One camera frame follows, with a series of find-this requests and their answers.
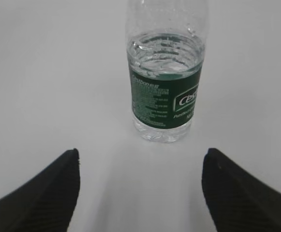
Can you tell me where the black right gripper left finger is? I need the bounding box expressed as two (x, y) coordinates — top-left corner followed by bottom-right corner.
(0, 148), (80, 232)

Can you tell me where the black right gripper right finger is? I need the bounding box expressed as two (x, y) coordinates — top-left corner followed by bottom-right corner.
(201, 148), (281, 232)

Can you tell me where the clear bottle green label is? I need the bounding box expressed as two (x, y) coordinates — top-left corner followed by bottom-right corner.
(125, 0), (208, 143)

